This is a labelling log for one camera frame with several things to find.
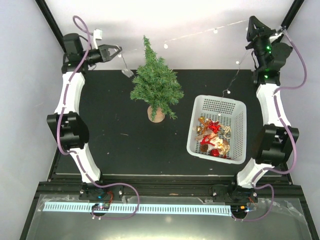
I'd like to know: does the right circuit board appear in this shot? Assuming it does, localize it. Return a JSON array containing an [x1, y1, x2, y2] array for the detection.
[[230, 205, 251, 213]]

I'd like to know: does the right black frame post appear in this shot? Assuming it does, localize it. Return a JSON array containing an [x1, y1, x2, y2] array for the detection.
[[280, 0, 305, 29]]

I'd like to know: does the white plastic basket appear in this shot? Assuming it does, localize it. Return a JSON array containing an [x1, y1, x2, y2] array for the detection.
[[186, 95, 247, 165]]

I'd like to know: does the white slotted cable duct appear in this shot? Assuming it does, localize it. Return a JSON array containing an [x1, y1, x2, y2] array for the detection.
[[42, 202, 232, 217]]

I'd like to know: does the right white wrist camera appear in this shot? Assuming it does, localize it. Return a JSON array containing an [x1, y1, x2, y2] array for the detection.
[[269, 26, 287, 44]]

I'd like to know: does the circuit board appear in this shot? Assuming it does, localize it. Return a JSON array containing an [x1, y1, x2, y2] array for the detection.
[[91, 203, 110, 212], [230, 205, 251, 213]]

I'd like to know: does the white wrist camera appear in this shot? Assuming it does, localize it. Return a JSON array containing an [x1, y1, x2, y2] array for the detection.
[[269, 26, 287, 44], [92, 28, 103, 49]]

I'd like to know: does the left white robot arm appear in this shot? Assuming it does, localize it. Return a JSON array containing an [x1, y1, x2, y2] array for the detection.
[[46, 33, 122, 200]]

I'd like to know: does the black frame post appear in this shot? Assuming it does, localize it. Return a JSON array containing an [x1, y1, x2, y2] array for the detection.
[[35, 0, 66, 53], [280, 0, 305, 29]]

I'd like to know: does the small green christmas tree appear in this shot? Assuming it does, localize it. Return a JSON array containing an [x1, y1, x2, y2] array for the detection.
[[130, 35, 184, 121]]

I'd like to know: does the left black frame post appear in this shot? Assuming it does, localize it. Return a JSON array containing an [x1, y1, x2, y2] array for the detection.
[[35, 0, 66, 53]]

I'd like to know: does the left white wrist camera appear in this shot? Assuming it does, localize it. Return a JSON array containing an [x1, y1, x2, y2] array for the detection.
[[92, 28, 103, 49]]

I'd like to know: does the black aluminium rail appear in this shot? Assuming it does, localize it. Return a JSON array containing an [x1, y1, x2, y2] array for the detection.
[[36, 175, 305, 199]]

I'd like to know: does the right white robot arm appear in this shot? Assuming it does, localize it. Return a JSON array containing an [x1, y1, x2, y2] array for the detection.
[[227, 15, 300, 202]]

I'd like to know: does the left circuit board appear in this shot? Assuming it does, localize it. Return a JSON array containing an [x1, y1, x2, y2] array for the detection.
[[91, 203, 110, 212]]

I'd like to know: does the pile of christmas ornaments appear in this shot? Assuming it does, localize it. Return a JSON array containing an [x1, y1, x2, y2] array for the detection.
[[195, 116, 232, 159]]

